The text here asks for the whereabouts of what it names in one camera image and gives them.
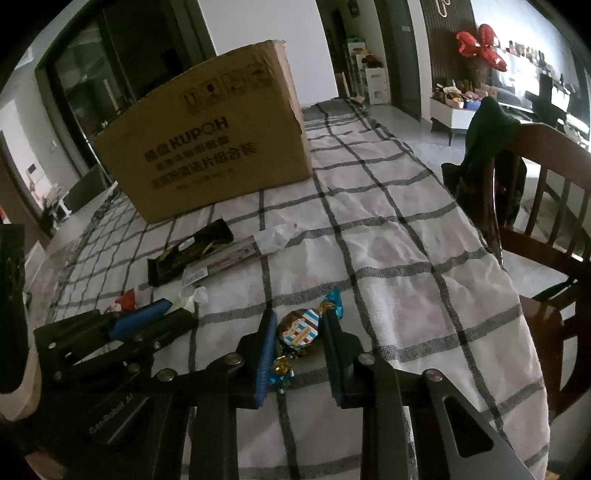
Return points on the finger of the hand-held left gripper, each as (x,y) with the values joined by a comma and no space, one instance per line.
(171,323)
(138,318)

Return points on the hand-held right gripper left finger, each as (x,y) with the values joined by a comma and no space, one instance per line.
(263,355)

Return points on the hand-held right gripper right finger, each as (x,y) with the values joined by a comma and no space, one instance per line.
(330,355)

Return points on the red snack packet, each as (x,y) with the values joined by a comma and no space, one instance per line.
(127,300)

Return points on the blue striped candy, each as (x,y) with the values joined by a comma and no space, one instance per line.
(300,330)

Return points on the brown cardboard box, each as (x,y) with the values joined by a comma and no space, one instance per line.
(207,138)

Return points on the black snack packet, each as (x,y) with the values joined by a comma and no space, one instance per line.
(184,258)

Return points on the clear long snack packet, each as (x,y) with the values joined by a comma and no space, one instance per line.
(231,258)

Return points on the checked white tablecloth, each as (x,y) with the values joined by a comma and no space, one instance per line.
(392,277)

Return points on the green dining chair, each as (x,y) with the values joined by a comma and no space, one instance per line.
(87,189)

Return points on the brown wooden chair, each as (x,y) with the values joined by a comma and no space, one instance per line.
(531,240)

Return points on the dark sliding glass door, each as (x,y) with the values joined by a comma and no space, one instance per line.
(92,83)

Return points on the dark green jacket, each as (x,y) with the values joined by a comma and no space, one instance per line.
(485,134)

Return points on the white television cabinet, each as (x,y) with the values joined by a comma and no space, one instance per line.
(461,117)

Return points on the white shelf unit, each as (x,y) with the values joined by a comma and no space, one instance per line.
(376,85)

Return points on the dark hallway door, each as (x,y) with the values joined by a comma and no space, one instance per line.
(406,69)

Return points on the television screen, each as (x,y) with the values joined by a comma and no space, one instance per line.
(549,99)

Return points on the red foil balloons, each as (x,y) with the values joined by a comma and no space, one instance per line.
(485,44)

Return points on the white loop wall lamp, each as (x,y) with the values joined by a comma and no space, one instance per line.
(443,5)

